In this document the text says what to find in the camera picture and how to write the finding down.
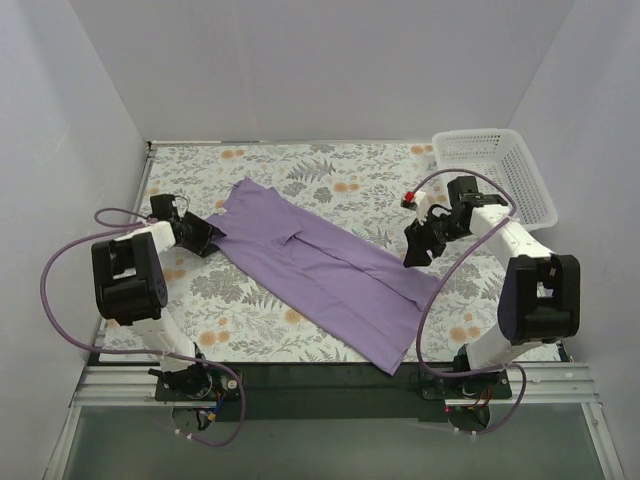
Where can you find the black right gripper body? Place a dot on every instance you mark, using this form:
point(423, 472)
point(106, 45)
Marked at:
point(423, 240)

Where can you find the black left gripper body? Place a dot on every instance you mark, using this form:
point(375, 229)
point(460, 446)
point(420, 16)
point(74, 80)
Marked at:
point(198, 235)

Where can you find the purple t shirt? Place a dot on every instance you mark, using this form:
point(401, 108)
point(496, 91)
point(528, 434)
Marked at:
point(347, 286)

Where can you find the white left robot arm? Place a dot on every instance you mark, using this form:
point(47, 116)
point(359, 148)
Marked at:
point(130, 289)

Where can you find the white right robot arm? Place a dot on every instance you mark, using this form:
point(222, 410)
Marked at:
point(540, 297)

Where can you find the floral table mat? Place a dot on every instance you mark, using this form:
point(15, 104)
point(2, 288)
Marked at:
point(358, 187)

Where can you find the white plastic basket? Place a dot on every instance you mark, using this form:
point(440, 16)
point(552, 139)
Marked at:
point(503, 156)

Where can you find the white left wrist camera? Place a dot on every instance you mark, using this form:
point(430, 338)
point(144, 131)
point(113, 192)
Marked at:
point(181, 203)

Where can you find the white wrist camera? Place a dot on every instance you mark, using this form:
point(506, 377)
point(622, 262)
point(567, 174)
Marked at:
point(419, 203)
point(181, 203)

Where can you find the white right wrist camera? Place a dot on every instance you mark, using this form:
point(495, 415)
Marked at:
point(419, 203)

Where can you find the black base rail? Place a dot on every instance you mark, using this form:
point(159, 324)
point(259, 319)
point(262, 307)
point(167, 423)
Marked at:
point(338, 391)

